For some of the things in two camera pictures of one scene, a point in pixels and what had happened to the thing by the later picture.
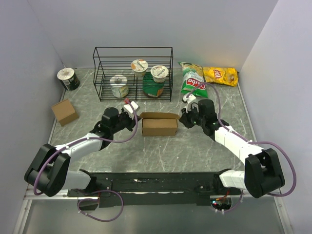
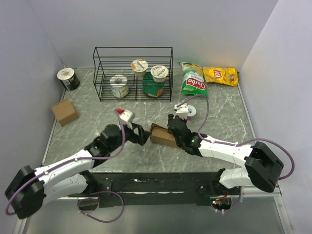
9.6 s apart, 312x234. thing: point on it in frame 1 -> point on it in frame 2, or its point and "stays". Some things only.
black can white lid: [68, 78] stays
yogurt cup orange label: [139, 67] stays
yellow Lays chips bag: [224, 75] stays
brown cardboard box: [159, 124] -> [160, 134]
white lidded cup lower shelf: [119, 88] stays
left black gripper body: [125, 121] -> [130, 135]
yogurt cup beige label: [159, 72] stays
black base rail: [199, 186] stays
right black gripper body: [192, 118] -> [179, 143]
